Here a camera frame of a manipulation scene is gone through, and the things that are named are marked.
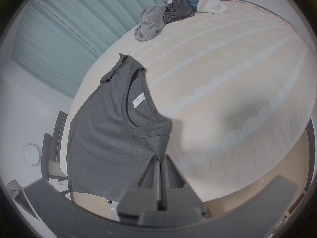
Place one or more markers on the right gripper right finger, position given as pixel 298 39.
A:
pixel 178 192

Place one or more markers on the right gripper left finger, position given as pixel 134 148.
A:
pixel 146 192

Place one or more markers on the black sleeveless top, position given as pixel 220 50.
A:
pixel 104 137

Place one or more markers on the bed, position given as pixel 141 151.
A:
pixel 223 83

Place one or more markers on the white trash bin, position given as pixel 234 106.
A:
pixel 32 155

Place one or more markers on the blue-green curtain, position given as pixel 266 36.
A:
pixel 99 9
pixel 44 58

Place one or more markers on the grey garment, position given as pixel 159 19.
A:
pixel 151 21

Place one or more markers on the black shiny garment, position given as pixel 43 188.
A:
pixel 178 11

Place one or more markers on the white garment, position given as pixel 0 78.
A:
pixel 210 6

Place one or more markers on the dark blue garment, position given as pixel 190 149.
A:
pixel 193 0

